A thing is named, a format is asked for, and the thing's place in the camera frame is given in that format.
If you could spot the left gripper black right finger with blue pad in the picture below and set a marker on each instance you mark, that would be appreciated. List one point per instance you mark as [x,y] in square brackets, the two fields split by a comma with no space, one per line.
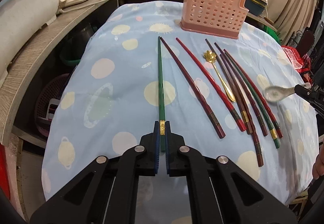
[220,191]

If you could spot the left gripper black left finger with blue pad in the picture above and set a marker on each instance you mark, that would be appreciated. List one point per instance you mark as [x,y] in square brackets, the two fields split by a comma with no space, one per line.
[105,191]

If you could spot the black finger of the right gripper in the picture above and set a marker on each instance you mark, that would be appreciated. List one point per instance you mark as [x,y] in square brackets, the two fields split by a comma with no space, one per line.
[314,98]

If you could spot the white ceramic spoon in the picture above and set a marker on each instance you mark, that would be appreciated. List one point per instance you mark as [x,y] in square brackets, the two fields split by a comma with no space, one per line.
[274,94]

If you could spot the red chopstick black band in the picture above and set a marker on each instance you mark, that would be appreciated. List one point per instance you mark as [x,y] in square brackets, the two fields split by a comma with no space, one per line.
[269,117]

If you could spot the long dark maroon chopstick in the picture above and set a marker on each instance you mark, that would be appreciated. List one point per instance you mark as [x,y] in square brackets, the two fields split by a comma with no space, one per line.
[254,135]

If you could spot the dark purple chopstick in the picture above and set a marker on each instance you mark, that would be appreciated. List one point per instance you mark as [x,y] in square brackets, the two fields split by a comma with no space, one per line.
[245,95]

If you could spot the dark red chopstick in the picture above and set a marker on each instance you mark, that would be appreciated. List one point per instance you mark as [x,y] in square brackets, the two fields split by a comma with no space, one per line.
[214,121]

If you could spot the bright red chopstick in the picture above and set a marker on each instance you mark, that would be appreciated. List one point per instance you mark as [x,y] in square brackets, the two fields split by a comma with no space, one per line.
[224,98]

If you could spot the green chopstick gold band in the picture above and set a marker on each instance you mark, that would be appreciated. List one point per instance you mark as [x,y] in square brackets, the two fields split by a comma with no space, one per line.
[161,99]

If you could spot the gold flower spoon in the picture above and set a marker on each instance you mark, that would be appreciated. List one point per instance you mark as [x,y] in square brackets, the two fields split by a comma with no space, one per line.
[210,57]

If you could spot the brown chopstick gold band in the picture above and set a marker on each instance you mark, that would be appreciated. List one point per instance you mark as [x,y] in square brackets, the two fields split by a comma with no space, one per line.
[232,84]

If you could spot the person hand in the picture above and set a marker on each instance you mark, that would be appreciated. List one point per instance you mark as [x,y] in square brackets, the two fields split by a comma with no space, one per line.
[318,168]

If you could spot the red plastic bag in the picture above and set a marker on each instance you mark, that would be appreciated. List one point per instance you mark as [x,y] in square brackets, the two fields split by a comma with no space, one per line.
[301,64]

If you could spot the blue planet pattern tablecloth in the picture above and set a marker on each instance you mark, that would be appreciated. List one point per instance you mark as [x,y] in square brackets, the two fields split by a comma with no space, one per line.
[111,100]

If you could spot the blue yellow lunch box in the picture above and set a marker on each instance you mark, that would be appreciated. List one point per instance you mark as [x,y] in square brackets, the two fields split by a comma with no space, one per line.
[256,7]

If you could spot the pink perforated utensil holder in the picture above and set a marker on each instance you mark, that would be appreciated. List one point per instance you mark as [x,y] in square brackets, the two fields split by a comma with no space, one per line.
[223,18]

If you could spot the grey wooden counter shelf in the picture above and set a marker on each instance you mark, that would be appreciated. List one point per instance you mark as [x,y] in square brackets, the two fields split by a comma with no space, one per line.
[31,57]

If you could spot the white dish drainer bin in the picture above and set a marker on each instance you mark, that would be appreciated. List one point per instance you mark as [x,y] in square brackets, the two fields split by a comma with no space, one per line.
[20,19]

